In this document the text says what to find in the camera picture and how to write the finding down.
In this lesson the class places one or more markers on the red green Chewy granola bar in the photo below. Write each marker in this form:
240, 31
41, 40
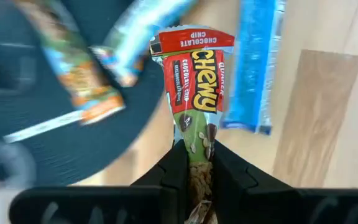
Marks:
194, 81

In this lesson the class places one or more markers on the round dark blue placemat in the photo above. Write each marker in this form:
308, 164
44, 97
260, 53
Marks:
57, 155

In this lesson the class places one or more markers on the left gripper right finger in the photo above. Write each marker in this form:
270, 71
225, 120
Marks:
244, 199

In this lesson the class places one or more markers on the white tape strip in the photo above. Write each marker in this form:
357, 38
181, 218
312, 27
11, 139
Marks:
42, 126

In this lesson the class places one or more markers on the white blue bar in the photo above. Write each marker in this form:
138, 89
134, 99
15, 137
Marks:
135, 31

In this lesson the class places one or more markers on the orange green granola bar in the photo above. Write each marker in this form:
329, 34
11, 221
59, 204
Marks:
82, 81

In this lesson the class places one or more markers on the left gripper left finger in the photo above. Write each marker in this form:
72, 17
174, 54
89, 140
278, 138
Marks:
166, 199

